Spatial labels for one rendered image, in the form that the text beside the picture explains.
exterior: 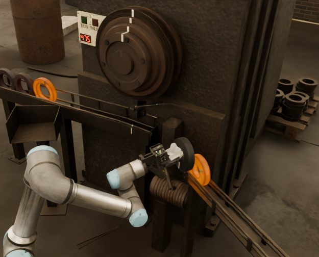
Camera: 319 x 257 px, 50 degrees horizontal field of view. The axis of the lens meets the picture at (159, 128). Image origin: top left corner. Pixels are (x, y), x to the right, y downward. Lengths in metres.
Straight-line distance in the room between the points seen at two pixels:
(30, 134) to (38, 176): 0.92
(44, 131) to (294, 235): 1.71
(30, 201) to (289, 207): 1.84
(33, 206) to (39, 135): 0.76
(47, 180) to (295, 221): 1.82
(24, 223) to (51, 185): 0.30
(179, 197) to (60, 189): 0.75
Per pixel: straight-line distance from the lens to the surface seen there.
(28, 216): 1.48
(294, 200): 2.76
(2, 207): 2.61
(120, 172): 1.45
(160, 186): 1.85
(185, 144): 1.50
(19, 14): 4.60
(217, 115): 1.79
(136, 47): 1.63
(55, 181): 1.25
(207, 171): 1.61
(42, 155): 1.33
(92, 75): 2.17
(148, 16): 1.66
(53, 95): 2.34
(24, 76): 2.47
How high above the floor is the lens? 1.75
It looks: 32 degrees down
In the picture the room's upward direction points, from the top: 3 degrees clockwise
